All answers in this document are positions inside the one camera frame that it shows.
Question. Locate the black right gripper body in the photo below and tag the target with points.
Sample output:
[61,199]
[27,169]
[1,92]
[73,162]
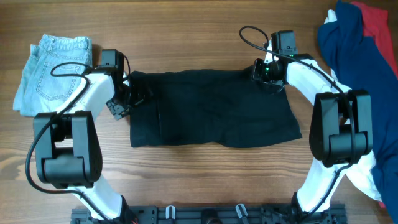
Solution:
[262,72]

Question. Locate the folded light blue jeans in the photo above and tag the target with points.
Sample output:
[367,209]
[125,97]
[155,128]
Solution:
[46,82]

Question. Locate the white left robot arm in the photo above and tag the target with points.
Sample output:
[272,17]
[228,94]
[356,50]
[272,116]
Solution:
[65,156]

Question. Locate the white garment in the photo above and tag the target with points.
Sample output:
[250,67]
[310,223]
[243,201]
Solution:
[359,174]

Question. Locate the red garment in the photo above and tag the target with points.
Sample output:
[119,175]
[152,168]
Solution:
[375,25]

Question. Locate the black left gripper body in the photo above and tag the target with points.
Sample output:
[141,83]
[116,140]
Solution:
[132,96]

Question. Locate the navy blue garment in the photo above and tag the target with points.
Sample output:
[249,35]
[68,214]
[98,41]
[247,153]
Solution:
[358,64]

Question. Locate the black t-shirt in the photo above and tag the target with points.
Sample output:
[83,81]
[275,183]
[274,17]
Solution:
[201,106]

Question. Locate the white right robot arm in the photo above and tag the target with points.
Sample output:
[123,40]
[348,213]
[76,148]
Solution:
[340,137]

